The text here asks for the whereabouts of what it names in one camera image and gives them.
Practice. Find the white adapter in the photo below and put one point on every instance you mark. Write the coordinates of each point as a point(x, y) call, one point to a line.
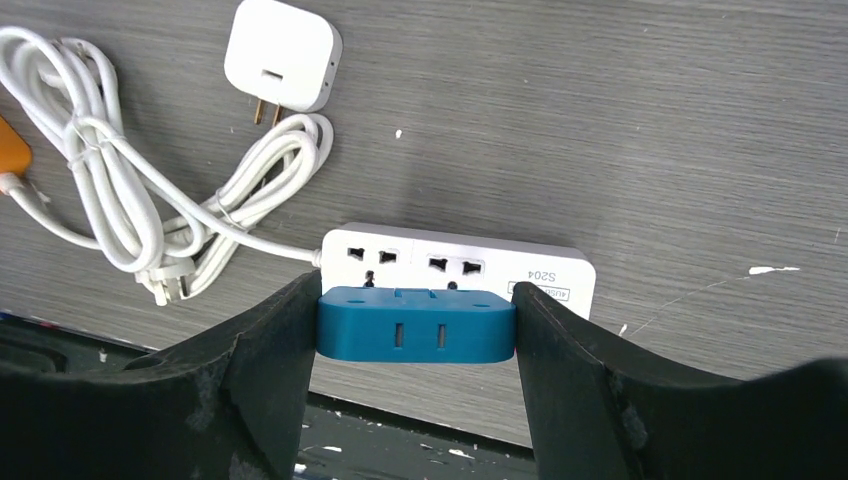
point(283, 56)

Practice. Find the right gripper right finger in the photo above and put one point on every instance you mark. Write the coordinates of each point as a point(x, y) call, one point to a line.
point(601, 407)

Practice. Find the orange power strip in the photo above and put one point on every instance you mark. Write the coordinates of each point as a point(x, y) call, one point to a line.
point(16, 155)

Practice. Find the blue charger adapter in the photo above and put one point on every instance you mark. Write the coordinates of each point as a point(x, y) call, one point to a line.
point(403, 325)

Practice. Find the white grey power strip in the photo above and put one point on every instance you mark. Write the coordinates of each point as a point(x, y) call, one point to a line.
point(366, 255)

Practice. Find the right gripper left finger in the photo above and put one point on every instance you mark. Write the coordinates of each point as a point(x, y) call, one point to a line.
point(227, 403)

